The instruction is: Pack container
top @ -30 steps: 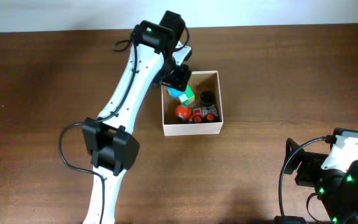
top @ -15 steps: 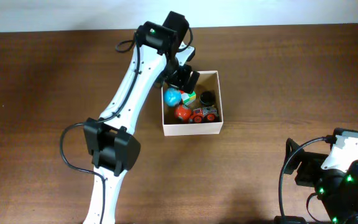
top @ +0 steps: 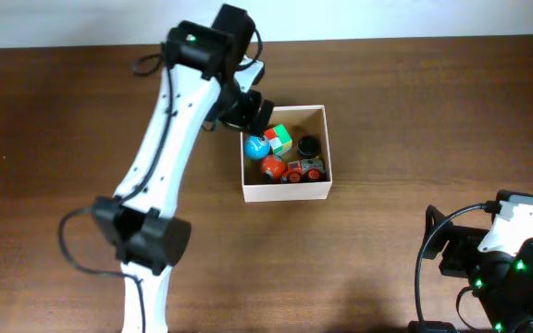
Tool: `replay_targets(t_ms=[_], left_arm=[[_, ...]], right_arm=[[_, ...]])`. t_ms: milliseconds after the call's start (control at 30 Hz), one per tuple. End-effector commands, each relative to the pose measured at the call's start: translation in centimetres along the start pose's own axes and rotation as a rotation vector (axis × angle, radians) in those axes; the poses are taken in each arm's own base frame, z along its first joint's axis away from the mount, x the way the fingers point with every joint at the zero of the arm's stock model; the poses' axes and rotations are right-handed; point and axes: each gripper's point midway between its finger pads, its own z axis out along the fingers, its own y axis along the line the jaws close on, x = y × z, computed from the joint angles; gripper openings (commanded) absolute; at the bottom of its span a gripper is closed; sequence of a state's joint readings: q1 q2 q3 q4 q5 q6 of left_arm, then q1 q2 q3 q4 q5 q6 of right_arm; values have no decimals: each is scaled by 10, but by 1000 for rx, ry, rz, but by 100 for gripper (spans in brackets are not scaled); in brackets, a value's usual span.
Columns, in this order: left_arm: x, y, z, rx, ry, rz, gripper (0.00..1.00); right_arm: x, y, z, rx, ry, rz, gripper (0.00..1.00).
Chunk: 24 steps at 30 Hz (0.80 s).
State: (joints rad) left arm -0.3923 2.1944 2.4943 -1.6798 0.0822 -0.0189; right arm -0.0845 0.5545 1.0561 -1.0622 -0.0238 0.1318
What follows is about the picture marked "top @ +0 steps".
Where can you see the pink cardboard box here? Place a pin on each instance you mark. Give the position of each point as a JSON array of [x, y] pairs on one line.
[[299, 121]]

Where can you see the black round cap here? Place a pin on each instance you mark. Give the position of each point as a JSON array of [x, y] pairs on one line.
[[309, 146]]

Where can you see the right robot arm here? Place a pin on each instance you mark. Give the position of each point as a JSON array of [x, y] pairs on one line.
[[505, 292]]

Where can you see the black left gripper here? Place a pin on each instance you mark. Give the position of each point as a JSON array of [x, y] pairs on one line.
[[242, 117]]

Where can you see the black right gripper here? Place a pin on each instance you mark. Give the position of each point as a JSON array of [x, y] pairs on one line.
[[457, 250]]

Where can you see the colourful puzzle cube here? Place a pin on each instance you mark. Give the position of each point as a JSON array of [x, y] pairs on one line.
[[279, 139]]

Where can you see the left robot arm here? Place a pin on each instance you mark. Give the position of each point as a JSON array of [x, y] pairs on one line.
[[207, 79]]

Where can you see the orange eyeball ball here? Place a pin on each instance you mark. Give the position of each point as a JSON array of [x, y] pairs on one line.
[[272, 168]]

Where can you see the red grey toy truck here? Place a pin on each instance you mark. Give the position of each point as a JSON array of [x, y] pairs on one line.
[[304, 170]]

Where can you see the blue eyeball ball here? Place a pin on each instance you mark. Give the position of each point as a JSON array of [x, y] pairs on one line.
[[256, 147]]

